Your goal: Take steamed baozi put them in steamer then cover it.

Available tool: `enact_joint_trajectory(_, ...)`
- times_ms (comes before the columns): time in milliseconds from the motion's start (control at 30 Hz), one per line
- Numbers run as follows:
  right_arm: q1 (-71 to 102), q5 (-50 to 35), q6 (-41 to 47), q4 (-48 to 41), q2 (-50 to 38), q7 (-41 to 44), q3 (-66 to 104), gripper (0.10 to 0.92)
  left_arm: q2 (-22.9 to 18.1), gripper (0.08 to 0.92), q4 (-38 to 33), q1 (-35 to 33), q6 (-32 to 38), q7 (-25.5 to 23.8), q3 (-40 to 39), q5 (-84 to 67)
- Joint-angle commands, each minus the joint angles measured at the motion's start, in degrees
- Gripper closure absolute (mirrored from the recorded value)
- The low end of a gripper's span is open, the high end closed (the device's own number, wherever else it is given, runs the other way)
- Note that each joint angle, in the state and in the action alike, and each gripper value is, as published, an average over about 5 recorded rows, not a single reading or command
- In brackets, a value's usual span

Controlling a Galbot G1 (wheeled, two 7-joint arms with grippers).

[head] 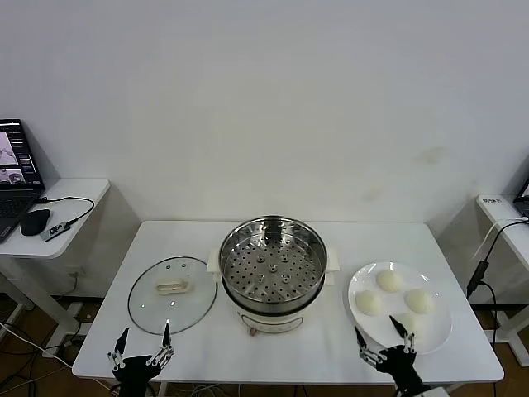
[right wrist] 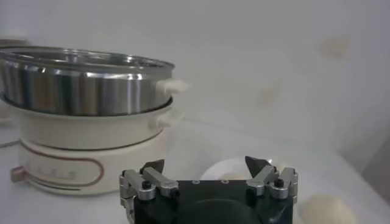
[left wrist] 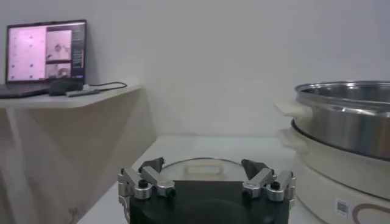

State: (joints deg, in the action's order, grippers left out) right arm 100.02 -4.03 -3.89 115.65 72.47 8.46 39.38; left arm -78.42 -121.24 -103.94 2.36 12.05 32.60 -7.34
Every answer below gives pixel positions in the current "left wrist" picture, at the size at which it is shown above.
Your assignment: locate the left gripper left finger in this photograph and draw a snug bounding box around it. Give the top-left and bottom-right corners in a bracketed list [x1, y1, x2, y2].
[118, 156, 177, 200]

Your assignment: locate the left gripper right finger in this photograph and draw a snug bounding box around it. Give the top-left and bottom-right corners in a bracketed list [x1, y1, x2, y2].
[241, 158, 297, 202]

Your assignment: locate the round glass pot lid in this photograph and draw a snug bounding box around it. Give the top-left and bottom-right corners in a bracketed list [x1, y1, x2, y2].
[160, 156, 249, 183]

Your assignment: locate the steel steamer basket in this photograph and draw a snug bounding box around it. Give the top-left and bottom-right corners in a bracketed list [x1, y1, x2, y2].
[273, 80, 390, 161]

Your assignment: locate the cream electric pot base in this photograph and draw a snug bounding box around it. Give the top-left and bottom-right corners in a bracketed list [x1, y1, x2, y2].
[277, 126, 390, 224]

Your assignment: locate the grey usb hub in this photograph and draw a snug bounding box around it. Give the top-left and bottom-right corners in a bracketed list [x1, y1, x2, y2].
[65, 88, 101, 98]

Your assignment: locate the white side table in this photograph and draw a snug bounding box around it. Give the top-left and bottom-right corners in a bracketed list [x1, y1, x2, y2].
[0, 85, 158, 224]

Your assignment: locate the black computer mouse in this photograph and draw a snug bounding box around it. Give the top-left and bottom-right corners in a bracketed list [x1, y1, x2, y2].
[48, 78, 85, 97]

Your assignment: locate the black open laptop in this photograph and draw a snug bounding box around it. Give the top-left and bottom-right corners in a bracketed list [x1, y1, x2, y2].
[0, 19, 88, 99]

